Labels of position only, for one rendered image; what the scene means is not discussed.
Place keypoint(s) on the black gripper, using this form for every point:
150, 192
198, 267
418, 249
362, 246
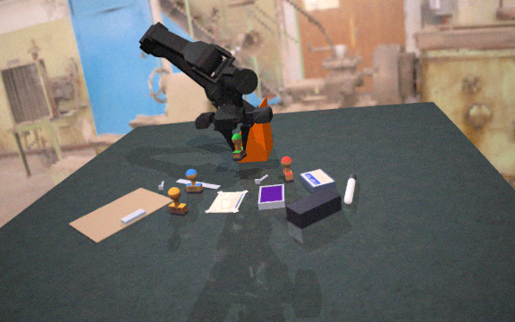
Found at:
263, 114

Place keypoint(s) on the cream inspection card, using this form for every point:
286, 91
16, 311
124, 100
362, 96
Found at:
227, 202

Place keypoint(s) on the red-handled rubber stamp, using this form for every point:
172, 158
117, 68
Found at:
287, 174

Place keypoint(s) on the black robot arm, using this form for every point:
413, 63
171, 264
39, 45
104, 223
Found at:
199, 60

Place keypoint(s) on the orange rubber stamp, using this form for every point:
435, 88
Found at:
176, 208

